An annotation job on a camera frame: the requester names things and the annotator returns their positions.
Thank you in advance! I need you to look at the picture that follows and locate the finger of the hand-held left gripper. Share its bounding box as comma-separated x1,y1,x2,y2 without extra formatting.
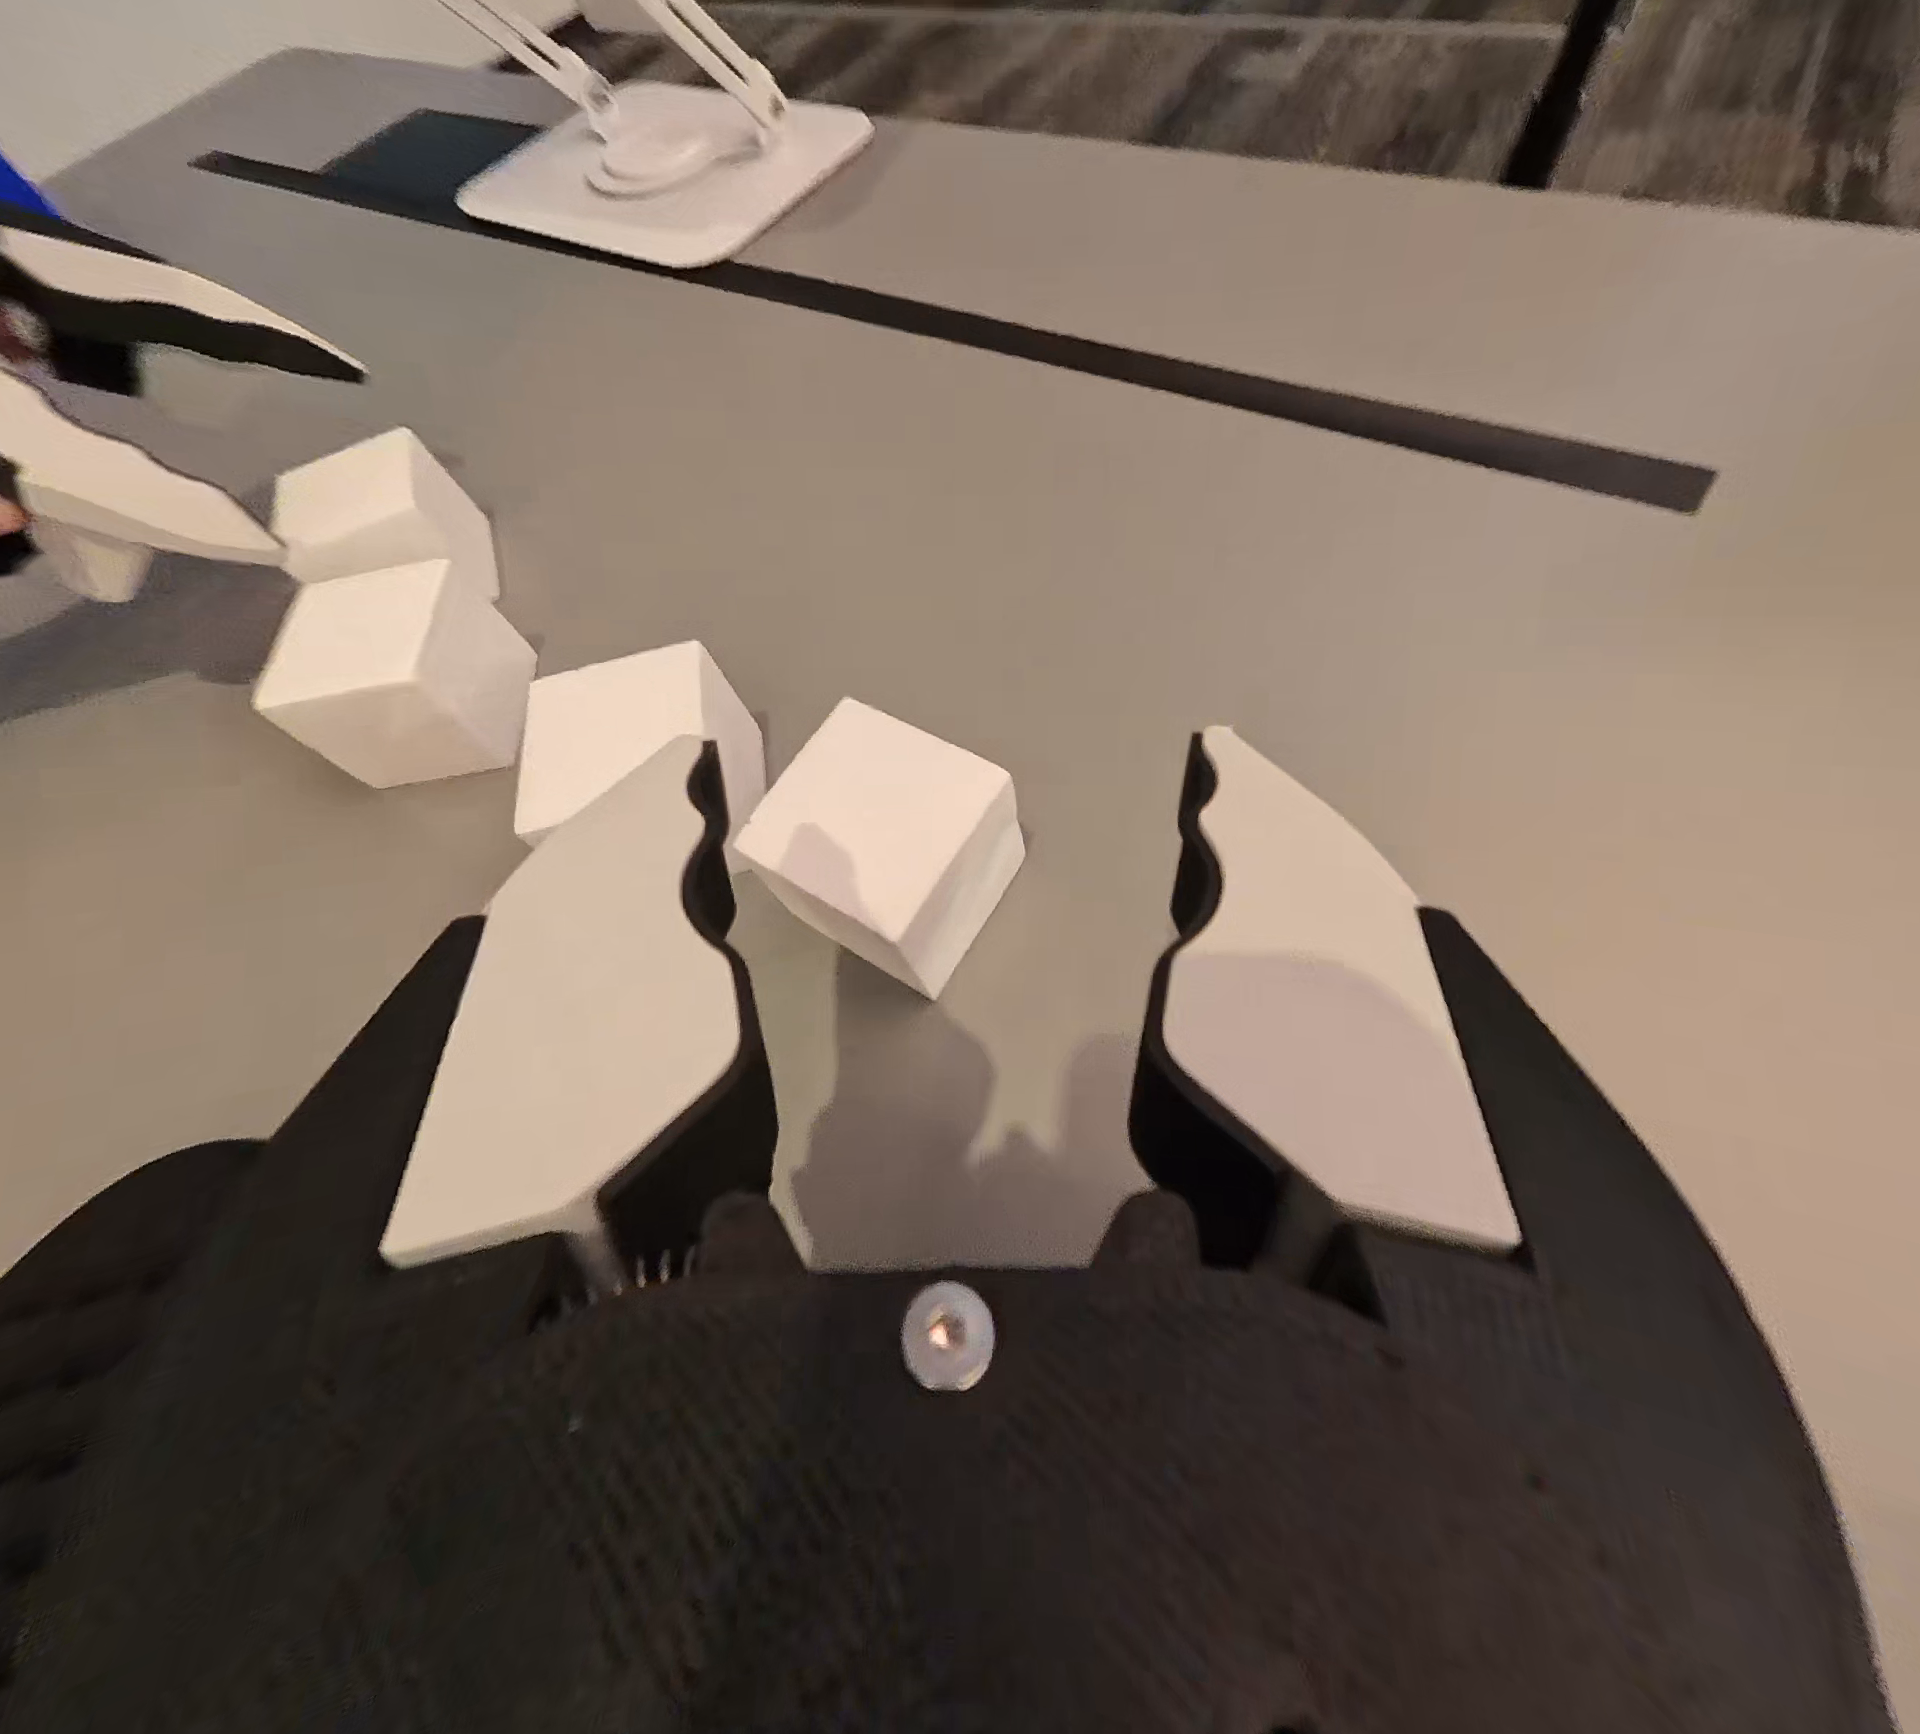
0,373,288,607
0,216,370,386

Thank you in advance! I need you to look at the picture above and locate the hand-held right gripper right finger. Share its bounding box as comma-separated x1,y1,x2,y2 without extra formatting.
1127,725,1524,1294

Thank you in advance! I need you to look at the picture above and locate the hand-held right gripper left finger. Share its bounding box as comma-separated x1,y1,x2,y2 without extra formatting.
378,736,782,1294

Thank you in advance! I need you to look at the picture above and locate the white hard foam cube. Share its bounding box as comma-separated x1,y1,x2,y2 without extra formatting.
731,696,1026,1002
269,426,499,604
252,559,539,792
513,639,767,853

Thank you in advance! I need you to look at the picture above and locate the wooden book stand white base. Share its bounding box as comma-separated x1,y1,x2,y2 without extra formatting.
156,0,876,270

